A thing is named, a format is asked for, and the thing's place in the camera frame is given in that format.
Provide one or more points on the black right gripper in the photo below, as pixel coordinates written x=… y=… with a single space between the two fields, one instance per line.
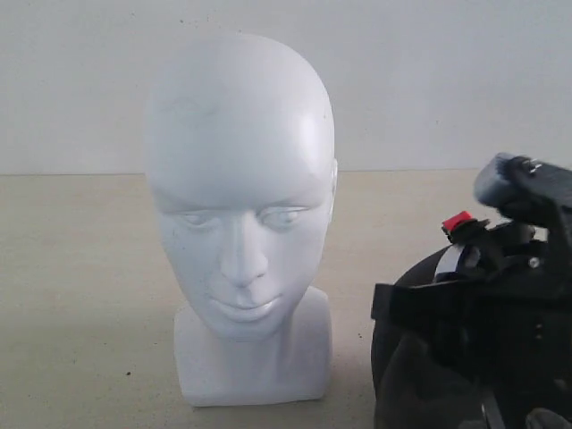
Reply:
x=521 y=309

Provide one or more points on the black helmet with tinted visor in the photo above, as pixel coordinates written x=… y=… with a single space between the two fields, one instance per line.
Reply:
x=429 y=380

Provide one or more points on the white mannequin head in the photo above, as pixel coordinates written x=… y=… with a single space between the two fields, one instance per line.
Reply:
x=242 y=172

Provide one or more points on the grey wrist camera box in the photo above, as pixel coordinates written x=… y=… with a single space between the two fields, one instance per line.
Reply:
x=495 y=185

